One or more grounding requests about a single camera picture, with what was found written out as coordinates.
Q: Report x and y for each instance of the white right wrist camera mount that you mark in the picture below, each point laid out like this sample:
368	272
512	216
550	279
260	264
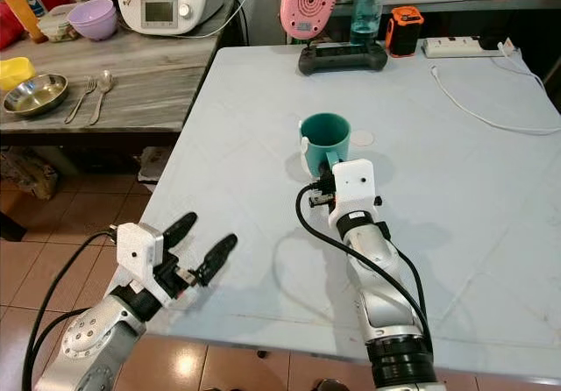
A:
353	188

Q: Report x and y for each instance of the clear food container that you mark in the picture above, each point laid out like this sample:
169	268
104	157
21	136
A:
57	24

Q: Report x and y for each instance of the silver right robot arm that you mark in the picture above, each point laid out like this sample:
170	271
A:
381	295

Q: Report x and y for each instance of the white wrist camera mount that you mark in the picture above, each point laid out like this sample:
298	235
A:
138	252
353	188

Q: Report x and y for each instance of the metal fork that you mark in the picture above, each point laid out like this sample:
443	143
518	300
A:
83	98

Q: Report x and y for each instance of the orange liquid bottle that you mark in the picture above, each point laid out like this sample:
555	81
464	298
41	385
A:
22	12

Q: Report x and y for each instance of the blue-green clear bottle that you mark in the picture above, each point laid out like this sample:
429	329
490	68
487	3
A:
365	14

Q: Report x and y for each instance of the wooden counter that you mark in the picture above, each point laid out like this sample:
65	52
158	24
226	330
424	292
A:
149	84

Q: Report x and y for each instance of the teal mug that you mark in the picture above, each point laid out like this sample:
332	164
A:
323	141

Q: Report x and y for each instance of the pink round fan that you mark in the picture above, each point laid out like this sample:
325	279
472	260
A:
308	3

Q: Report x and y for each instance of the metal spoon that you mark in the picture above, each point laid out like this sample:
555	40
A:
105	81

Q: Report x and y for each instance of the red plastic bag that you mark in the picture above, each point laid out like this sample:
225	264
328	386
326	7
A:
9	24

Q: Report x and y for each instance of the purple plastic bowl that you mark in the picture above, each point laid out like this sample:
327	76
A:
94	20

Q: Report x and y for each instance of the black handheld controller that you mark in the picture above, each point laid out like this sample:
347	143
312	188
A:
342	58

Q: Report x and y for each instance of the orange and black device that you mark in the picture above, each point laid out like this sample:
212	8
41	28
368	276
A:
405	30

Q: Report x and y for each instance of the stainless steel bowl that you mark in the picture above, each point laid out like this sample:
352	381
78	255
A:
35	95

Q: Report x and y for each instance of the white power strip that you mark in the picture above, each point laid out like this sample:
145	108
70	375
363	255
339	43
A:
458	47

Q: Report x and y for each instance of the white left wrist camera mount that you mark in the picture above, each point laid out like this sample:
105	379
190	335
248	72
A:
138	252

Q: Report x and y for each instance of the patterned bag under counter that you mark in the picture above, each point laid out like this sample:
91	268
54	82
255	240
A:
24	172

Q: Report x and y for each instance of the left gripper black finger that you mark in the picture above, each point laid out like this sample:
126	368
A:
180	227
217	256

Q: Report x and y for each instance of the white bag under counter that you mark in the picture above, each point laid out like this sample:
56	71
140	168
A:
153	172

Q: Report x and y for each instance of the grey shelf board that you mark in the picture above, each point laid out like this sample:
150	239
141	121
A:
451	7

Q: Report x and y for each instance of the white kitchen appliance with display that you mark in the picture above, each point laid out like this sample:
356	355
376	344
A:
171	1

